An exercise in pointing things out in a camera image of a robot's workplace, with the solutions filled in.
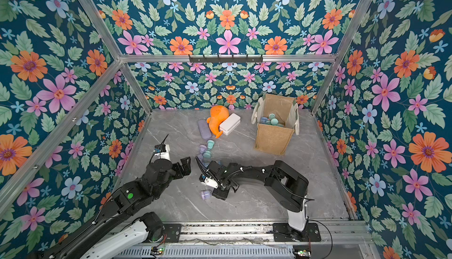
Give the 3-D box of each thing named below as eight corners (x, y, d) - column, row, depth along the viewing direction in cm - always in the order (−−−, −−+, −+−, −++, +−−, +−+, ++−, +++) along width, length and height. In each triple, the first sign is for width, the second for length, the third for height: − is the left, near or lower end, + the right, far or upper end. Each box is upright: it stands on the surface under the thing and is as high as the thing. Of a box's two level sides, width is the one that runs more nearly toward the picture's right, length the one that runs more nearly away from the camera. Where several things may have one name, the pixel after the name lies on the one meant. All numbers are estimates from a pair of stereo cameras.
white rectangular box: (218, 130, 111) (217, 125, 108) (232, 117, 119) (232, 112, 115) (227, 136, 108) (227, 131, 105) (241, 122, 115) (242, 117, 112)
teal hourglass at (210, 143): (203, 157, 98) (202, 155, 97) (208, 141, 105) (208, 139, 104) (209, 158, 98) (209, 156, 96) (214, 142, 105) (214, 140, 103)
